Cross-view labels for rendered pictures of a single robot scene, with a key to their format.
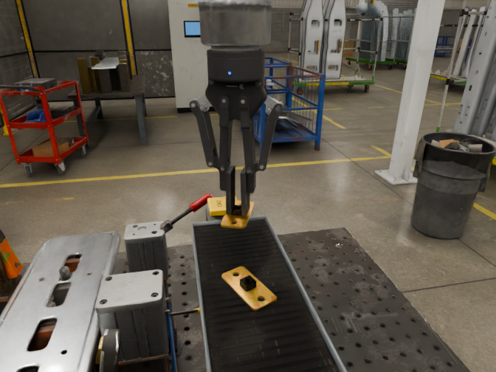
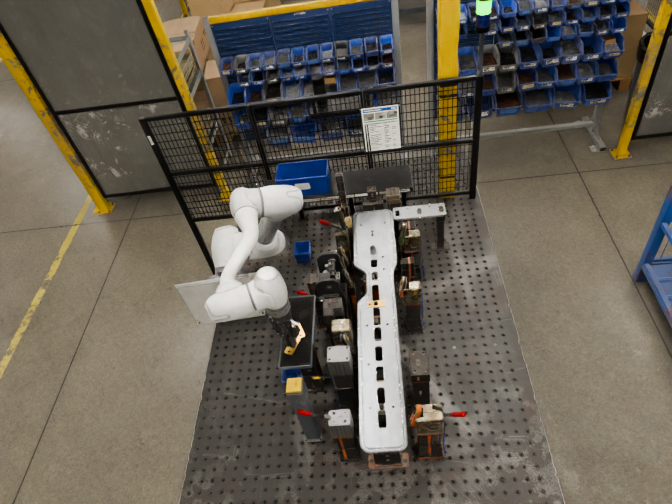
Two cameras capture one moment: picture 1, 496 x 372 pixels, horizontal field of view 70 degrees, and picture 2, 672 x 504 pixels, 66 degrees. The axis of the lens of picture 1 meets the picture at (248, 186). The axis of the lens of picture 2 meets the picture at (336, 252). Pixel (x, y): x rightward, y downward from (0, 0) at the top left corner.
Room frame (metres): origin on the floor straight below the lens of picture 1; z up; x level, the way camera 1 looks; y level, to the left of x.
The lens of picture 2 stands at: (1.55, 0.69, 2.97)
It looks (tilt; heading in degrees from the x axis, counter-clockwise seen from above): 46 degrees down; 201
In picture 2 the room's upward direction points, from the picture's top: 12 degrees counter-clockwise
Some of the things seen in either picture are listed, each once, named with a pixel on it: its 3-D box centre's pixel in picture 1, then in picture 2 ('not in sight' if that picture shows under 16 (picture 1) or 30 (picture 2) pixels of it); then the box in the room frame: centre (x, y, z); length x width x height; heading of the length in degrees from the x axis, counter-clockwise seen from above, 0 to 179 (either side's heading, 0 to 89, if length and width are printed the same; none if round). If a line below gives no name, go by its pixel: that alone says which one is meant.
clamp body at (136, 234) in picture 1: (153, 291); (345, 436); (0.70, 0.23, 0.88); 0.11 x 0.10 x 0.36; 101
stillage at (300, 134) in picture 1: (277, 105); not in sight; (4.91, -0.41, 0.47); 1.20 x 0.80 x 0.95; 13
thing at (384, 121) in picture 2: not in sight; (381, 128); (-0.93, 0.17, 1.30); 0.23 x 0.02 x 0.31; 101
